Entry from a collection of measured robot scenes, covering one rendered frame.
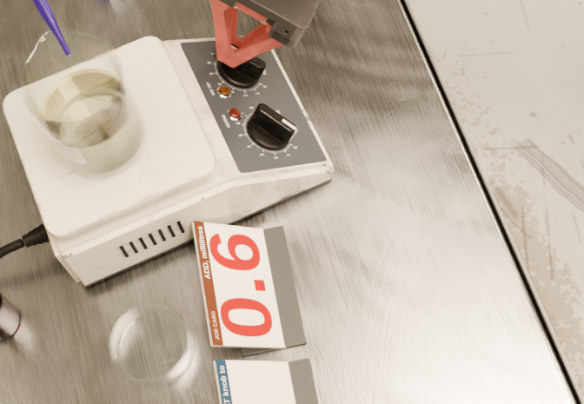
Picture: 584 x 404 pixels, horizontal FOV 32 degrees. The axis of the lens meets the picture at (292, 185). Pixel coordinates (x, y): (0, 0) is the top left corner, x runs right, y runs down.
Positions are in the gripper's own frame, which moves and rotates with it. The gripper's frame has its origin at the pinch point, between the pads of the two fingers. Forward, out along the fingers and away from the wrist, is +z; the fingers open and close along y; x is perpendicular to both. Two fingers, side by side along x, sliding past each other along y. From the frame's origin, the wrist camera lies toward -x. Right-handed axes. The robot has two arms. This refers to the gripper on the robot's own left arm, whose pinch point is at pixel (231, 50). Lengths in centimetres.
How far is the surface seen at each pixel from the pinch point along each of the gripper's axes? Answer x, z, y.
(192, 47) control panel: -2.6, 1.6, 0.0
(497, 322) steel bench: 24.5, 0.5, 10.6
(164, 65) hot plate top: -3.6, 0.6, 4.0
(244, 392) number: 10.9, 7.0, 20.4
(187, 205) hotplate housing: 2.1, 3.5, 11.7
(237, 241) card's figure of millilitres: 6.6, 6.2, 10.3
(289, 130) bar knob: 6.0, -0.4, 4.8
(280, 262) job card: 10.0, 6.4, 10.1
